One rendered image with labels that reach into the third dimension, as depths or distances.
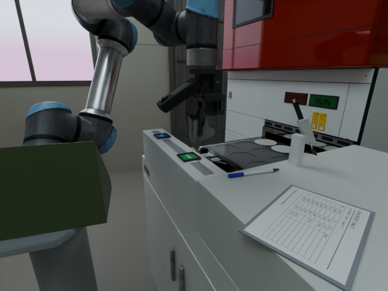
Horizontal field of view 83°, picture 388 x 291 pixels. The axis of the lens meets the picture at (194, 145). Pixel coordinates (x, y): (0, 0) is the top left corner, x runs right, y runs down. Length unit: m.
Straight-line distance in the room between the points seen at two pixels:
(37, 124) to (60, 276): 0.45
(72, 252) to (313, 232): 0.66
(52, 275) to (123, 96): 2.24
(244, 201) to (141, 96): 2.47
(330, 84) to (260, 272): 0.76
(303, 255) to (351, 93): 0.70
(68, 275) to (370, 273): 0.75
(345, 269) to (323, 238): 0.06
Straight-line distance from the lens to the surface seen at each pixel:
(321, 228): 0.42
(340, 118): 0.97
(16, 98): 3.02
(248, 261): 0.43
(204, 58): 0.54
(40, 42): 2.90
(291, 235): 0.39
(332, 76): 0.99
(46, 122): 0.77
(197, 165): 0.62
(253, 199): 0.46
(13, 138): 3.13
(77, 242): 0.81
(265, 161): 0.84
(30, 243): 0.69
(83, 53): 2.81
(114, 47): 0.93
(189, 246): 0.69
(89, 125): 0.82
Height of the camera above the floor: 1.20
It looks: 18 degrees down
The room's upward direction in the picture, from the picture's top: straight up
